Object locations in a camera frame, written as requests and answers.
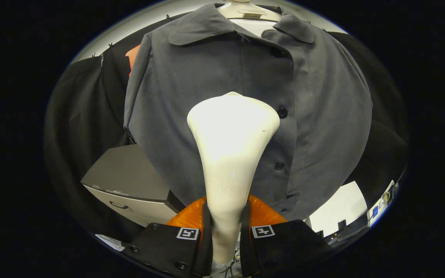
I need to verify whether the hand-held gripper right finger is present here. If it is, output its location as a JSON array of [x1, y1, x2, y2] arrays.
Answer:
[[239, 195, 333, 278]]

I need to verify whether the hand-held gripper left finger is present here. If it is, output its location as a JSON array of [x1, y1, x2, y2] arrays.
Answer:
[[123, 196, 213, 278]]

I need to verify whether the white garment steamer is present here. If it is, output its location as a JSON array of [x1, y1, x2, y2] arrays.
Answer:
[[187, 92, 281, 265]]

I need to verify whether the grey button shirt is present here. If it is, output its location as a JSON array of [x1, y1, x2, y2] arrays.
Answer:
[[123, 3, 374, 221]]

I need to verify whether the cream garment hanger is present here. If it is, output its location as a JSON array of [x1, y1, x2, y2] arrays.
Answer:
[[217, 0, 283, 22]]

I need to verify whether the white flat box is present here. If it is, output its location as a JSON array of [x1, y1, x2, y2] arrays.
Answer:
[[308, 181, 369, 237]]

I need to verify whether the grey drawer cabinet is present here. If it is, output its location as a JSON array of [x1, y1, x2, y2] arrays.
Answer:
[[80, 144, 186, 227]]

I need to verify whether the white card with small items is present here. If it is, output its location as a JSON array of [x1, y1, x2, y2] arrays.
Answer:
[[366, 180, 401, 228]]

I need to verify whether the black backdrop cloth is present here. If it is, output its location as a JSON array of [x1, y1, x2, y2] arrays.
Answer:
[[44, 12, 410, 244]]

